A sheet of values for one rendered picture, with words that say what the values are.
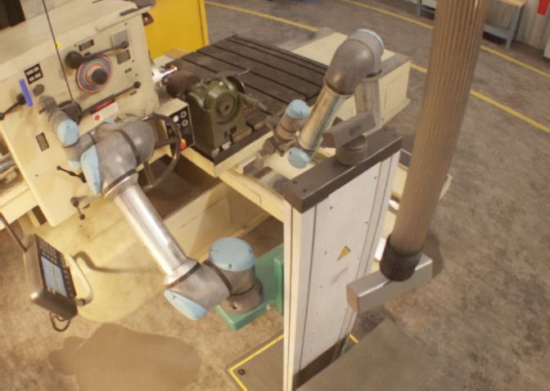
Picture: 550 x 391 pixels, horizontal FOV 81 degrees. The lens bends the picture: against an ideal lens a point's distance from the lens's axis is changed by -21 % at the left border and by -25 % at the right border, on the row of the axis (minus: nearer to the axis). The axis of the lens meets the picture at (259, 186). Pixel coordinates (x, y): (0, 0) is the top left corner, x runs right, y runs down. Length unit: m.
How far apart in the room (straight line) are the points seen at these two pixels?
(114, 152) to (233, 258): 0.41
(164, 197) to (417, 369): 1.80
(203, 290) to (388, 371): 0.90
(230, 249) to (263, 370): 1.18
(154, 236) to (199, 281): 0.16
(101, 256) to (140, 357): 0.73
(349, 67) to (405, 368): 1.16
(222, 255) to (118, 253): 1.40
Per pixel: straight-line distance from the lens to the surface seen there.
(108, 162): 1.03
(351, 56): 1.12
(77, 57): 1.65
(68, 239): 2.61
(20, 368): 3.06
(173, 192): 2.59
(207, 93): 2.16
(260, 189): 2.38
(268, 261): 1.34
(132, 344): 2.74
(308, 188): 0.83
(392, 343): 1.70
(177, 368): 2.58
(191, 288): 1.03
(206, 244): 2.88
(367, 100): 1.28
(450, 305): 2.91
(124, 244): 2.42
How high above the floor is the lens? 2.35
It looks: 43 degrees down
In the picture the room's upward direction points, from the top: 4 degrees counter-clockwise
